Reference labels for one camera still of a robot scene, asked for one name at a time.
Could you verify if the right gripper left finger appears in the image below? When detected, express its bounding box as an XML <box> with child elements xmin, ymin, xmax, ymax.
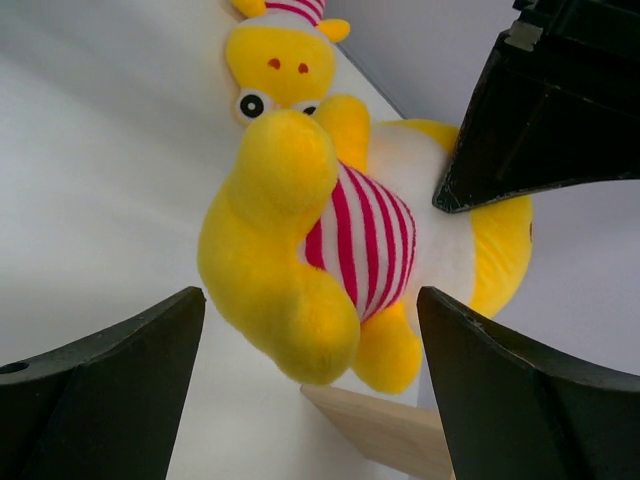
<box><xmin>1</xmin><ymin>287</ymin><xmax>205</xmax><ymax>479</ymax></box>

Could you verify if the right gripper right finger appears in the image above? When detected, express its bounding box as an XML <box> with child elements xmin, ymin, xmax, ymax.
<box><xmin>417</xmin><ymin>287</ymin><xmax>639</xmax><ymax>480</ymax></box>

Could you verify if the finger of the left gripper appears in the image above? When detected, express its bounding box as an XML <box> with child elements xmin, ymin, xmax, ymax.
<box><xmin>432</xmin><ymin>0</ymin><xmax>639</xmax><ymax>214</ymax></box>

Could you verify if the yellow frog plush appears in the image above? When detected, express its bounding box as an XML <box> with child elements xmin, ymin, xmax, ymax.
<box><xmin>225</xmin><ymin>0</ymin><xmax>351</xmax><ymax>125</ymax></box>
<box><xmin>197</xmin><ymin>95</ymin><xmax>534</xmax><ymax>395</ymax></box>

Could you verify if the wooden two-tier shelf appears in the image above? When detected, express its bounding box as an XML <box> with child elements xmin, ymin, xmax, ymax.
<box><xmin>300</xmin><ymin>385</ymin><xmax>455</xmax><ymax>479</ymax></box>

